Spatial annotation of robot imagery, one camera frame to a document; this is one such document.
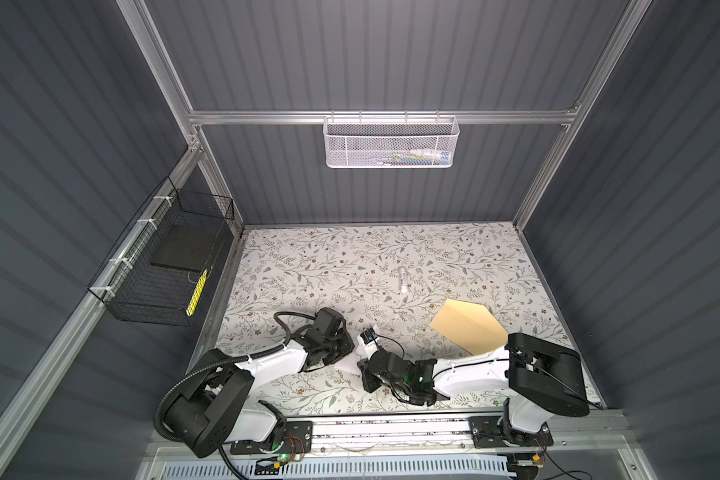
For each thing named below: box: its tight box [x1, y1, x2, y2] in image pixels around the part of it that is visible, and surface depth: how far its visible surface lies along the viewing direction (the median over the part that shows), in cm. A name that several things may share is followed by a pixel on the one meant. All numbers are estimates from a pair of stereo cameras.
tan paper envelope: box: [429, 298, 509, 356], surface depth 96 cm
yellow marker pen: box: [186, 268, 209, 317], surface depth 70 cm
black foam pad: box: [150, 223, 224, 272], surface depth 77 cm
